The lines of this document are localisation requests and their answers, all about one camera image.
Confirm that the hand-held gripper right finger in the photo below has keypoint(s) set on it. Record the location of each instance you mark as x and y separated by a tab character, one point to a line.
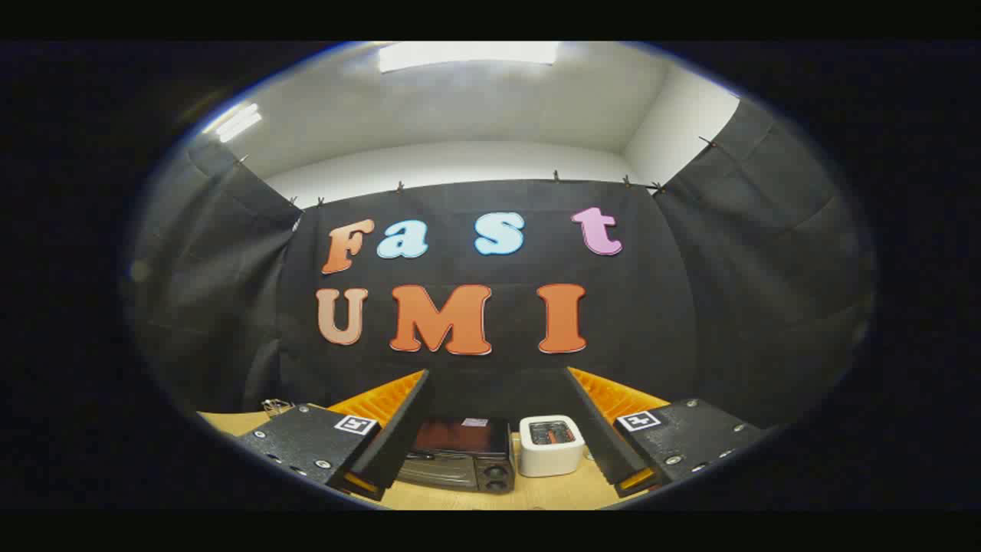
598	429

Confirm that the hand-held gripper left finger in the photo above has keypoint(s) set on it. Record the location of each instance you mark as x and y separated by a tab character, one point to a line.
398	429

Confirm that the black toaster oven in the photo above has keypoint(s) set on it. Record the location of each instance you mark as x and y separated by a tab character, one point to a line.
460	452

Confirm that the white pop-up toaster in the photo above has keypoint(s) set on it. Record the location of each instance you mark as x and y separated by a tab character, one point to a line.
552	452

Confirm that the black backdrop cloth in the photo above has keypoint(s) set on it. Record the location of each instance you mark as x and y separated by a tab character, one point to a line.
490	307

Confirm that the small ceiling light panel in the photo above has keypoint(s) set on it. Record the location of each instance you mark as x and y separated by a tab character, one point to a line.
236	123

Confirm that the large ceiling light panel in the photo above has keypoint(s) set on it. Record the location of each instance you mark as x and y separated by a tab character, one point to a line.
467	55

